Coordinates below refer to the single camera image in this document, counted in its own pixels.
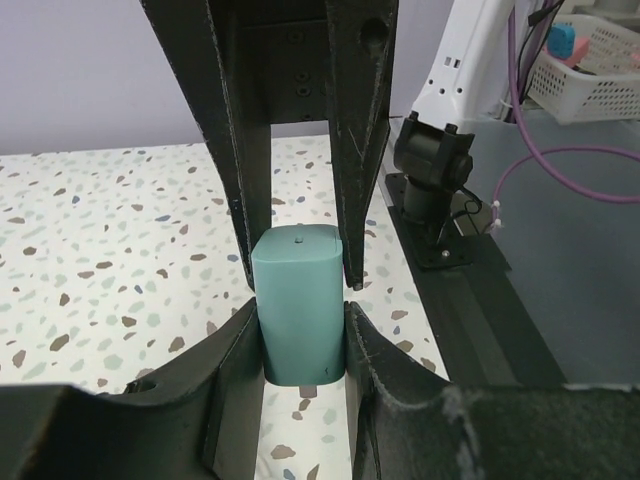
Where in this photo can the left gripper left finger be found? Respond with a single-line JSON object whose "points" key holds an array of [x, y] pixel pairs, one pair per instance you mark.
{"points": [[196, 417]]}

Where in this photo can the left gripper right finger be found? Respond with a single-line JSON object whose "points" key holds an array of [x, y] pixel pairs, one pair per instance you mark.
{"points": [[406, 422]]}

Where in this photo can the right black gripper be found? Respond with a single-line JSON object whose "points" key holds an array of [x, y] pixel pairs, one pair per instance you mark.
{"points": [[240, 62]]}

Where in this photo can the teal plug adapter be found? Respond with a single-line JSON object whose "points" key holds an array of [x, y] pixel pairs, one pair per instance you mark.
{"points": [[298, 282]]}

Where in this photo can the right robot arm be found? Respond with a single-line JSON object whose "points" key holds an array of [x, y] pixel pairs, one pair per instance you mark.
{"points": [[433, 148]]}

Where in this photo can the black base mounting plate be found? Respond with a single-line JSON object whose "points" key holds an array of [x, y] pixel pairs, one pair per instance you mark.
{"points": [[483, 330]]}

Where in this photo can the blue and pink basket items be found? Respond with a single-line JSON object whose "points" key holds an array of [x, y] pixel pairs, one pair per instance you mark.
{"points": [[565, 45]]}

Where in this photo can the white plastic basket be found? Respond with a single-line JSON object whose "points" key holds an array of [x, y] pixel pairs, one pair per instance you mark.
{"points": [[602, 86]]}

